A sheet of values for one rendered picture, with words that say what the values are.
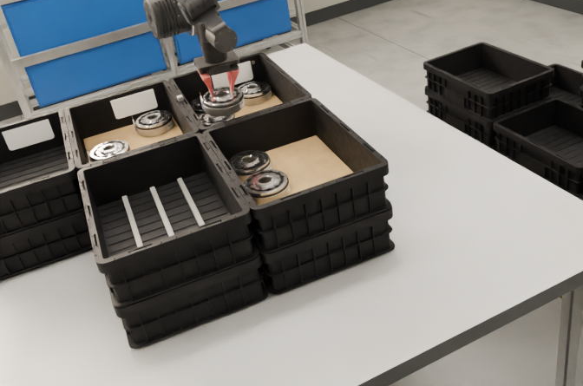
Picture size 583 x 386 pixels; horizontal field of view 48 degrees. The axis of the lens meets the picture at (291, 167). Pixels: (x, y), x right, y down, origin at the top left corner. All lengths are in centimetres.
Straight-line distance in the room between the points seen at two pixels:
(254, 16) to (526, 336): 243
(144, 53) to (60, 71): 46
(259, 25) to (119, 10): 82
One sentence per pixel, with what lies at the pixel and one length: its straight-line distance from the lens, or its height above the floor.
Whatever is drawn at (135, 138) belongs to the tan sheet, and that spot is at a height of 83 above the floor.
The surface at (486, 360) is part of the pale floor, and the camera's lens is 218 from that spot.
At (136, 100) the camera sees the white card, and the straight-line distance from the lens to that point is 194.
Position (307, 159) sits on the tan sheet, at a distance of 158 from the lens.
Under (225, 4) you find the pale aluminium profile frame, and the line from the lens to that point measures 380.
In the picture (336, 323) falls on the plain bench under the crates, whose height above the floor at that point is 70.
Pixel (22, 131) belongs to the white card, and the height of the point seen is 90.
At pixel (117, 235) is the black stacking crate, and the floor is 83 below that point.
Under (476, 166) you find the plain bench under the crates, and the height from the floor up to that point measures 70.
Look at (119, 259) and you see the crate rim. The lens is 123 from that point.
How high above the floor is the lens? 162
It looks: 30 degrees down
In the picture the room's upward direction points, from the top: 10 degrees counter-clockwise
